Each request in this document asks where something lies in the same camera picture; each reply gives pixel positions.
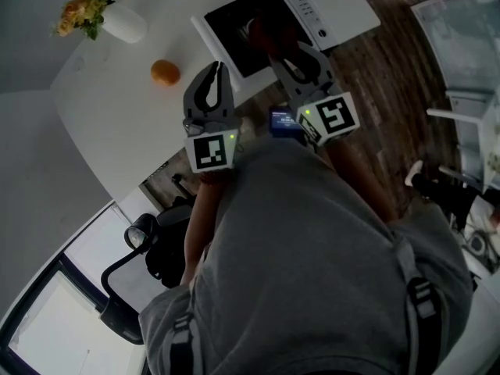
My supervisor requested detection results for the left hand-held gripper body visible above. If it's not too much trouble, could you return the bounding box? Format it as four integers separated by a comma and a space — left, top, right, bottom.
183, 107, 241, 173

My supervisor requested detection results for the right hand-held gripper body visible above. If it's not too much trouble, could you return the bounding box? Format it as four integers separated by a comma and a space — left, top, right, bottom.
290, 79, 361, 148

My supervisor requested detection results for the red cloth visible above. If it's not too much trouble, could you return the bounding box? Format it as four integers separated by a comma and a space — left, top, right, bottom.
247, 15, 300, 59

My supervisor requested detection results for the person's left forearm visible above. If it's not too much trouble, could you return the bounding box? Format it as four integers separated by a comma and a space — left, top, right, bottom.
180, 169, 230, 288

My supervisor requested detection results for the orange fruit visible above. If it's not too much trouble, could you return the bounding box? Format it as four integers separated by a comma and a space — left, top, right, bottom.
150, 59, 182, 88

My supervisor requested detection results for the black device with lit screen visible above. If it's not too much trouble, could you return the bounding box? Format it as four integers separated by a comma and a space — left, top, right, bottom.
268, 106, 305, 139

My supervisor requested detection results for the white ribbed vase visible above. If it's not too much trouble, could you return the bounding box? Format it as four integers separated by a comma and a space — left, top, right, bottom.
101, 3, 149, 45

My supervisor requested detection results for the black office chair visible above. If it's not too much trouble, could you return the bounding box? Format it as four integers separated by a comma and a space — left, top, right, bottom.
145, 173, 206, 290

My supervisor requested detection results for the yellow orange flower bouquet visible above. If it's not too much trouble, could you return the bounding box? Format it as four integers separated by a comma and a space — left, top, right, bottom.
50, 0, 132, 41

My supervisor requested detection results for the white glass cabinet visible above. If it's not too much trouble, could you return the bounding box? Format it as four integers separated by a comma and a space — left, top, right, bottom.
409, 0, 500, 195

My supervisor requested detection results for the person's grey shirt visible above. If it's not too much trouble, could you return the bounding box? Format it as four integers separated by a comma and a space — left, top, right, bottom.
138, 135, 474, 375

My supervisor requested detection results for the black desk lamp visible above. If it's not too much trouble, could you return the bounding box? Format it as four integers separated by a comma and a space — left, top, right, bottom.
98, 212, 160, 346

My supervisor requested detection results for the grey harness strap with buckle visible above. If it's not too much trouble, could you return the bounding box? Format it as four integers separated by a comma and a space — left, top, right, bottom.
394, 234, 445, 375
166, 312, 201, 375

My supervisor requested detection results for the tangle of cables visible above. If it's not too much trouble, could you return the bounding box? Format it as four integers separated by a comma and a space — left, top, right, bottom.
462, 205, 500, 273

